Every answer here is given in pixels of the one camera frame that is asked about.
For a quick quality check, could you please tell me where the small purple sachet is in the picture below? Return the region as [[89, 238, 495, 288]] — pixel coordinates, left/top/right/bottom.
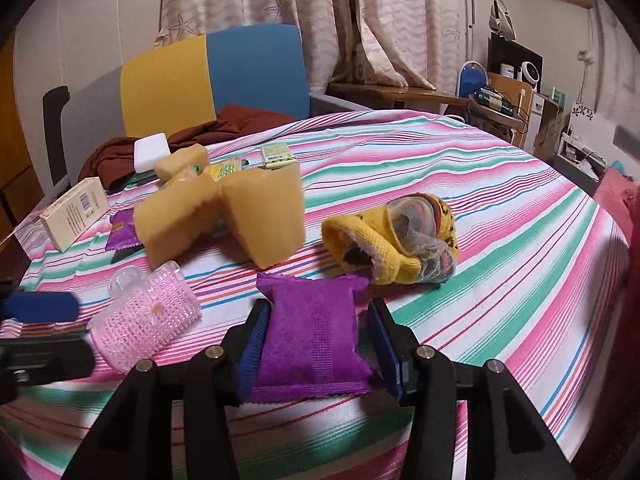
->
[[105, 209, 143, 252]]

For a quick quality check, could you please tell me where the blue fan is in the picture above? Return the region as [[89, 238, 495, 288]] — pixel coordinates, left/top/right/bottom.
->
[[457, 60, 488, 98]]

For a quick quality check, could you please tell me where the cream cardboard box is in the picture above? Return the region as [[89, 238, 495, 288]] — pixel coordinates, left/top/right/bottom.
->
[[39, 176, 109, 253]]

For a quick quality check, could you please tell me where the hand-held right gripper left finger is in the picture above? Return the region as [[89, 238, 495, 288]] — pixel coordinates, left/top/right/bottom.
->
[[62, 299, 273, 480]]

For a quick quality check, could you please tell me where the metal lamp pole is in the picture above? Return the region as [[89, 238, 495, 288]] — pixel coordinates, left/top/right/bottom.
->
[[457, 0, 479, 96]]

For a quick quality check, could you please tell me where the brown cardboard box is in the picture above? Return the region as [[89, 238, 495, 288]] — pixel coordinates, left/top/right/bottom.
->
[[532, 92, 576, 157]]

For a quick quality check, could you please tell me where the wooden wardrobe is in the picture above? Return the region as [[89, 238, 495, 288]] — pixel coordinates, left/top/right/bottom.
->
[[0, 35, 42, 233]]

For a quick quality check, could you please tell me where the yellow knitted sock bundle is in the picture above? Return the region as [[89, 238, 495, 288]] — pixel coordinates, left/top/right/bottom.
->
[[321, 195, 458, 286]]

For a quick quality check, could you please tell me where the large yellow sponge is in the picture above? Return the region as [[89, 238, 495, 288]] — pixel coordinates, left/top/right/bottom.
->
[[132, 177, 231, 267], [220, 162, 307, 268]]

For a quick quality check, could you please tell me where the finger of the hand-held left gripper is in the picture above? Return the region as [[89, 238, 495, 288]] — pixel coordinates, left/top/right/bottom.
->
[[0, 280, 80, 323], [0, 332, 97, 405]]

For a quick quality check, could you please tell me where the brown cloth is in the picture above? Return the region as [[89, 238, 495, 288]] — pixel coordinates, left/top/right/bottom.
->
[[78, 104, 301, 193]]

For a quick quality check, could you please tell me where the pink mesh hair roller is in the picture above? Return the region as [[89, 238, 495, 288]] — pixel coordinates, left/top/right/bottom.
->
[[87, 260, 203, 373]]

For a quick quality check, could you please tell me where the wooden side desk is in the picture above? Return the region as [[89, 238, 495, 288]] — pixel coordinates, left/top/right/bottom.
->
[[327, 82, 531, 136]]

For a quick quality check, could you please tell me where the patterned beige curtain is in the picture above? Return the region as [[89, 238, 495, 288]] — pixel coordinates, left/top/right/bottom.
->
[[155, 0, 473, 91]]

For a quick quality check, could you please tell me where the small yellow sponge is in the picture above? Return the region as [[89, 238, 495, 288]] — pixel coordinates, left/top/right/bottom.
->
[[152, 143, 210, 181]]

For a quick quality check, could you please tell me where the small green box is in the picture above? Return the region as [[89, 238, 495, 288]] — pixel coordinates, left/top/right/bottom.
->
[[261, 143, 297, 169]]

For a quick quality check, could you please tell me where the yellow blue grey chair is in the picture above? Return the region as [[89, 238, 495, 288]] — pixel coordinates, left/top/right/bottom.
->
[[42, 23, 373, 186]]

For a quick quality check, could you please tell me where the hanging plastic bag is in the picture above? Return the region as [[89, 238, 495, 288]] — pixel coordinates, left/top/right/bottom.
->
[[489, 0, 517, 39]]

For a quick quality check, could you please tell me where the striped pink green cloth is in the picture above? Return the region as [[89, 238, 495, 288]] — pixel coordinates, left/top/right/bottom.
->
[[0, 110, 631, 480]]

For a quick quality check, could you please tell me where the large purple sachet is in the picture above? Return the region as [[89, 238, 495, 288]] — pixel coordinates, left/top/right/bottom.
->
[[247, 272, 376, 403]]

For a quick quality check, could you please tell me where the black shelf box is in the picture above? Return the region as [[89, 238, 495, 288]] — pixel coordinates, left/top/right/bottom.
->
[[487, 35, 543, 83]]

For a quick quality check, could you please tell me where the white sponge block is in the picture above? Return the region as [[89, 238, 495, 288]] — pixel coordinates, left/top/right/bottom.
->
[[133, 132, 171, 177]]

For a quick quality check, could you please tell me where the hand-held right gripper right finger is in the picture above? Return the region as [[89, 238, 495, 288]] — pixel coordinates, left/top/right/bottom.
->
[[367, 299, 578, 480]]

